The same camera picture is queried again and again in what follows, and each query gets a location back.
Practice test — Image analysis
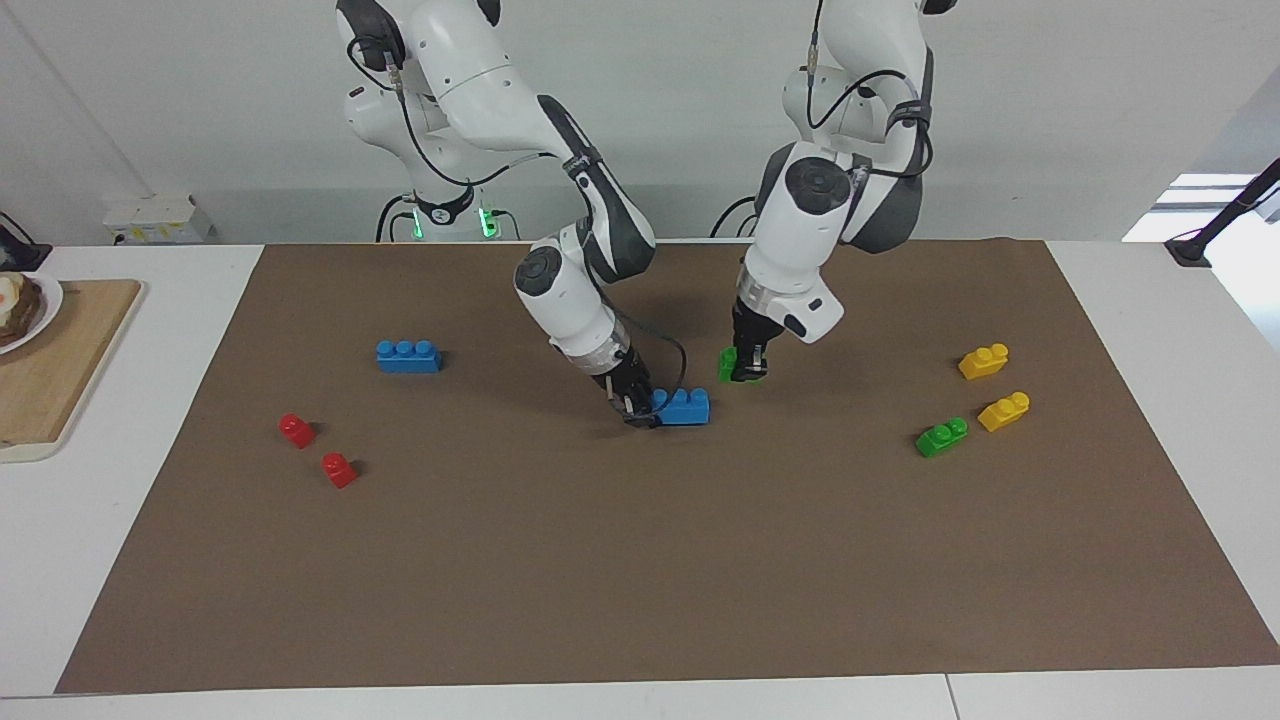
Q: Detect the black cable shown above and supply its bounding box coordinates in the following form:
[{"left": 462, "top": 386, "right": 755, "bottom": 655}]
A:
[
  {"left": 805, "top": 0, "right": 937, "bottom": 182},
  {"left": 612, "top": 318, "right": 690, "bottom": 403},
  {"left": 375, "top": 193, "right": 413, "bottom": 244},
  {"left": 709, "top": 194, "right": 759, "bottom": 240},
  {"left": 347, "top": 35, "right": 561, "bottom": 190}
]

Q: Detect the yellow toy building block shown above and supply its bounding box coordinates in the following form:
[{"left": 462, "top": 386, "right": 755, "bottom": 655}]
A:
[
  {"left": 958, "top": 343, "right": 1010, "bottom": 382},
  {"left": 977, "top": 391, "right": 1032, "bottom": 434}
]

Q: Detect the wooden cutting board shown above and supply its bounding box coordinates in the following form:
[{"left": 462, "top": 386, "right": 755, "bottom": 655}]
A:
[{"left": 0, "top": 279, "right": 144, "bottom": 463}]

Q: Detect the blue toy building block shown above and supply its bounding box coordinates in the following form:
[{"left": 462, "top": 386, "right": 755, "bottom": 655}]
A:
[
  {"left": 376, "top": 340, "right": 443, "bottom": 375},
  {"left": 651, "top": 387, "right": 712, "bottom": 427}
]

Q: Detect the white plate with food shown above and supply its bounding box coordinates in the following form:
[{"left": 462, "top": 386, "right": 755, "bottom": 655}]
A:
[{"left": 0, "top": 271, "right": 65, "bottom": 356}]

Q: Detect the black stand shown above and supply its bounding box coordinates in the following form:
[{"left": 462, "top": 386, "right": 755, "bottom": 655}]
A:
[
  {"left": 1164, "top": 157, "right": 1280, "bottom": 269},
  {"left": 0, "top": 212, "right": 53, "bottom": 273}
]

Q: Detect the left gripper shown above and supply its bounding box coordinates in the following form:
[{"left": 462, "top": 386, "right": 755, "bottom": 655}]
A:
[{"left": 732, "top": 300, "right": 787, "bottom": 384}]

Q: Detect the white socket box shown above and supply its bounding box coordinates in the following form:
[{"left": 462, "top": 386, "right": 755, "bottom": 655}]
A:
[{"left": 103, "top": 195, "right": 216, "bottom": 246}]

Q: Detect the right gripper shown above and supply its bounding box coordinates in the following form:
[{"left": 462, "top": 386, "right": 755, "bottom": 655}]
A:
[{"left": 593, "top": 352, "right": 665, "bottom": 429}]

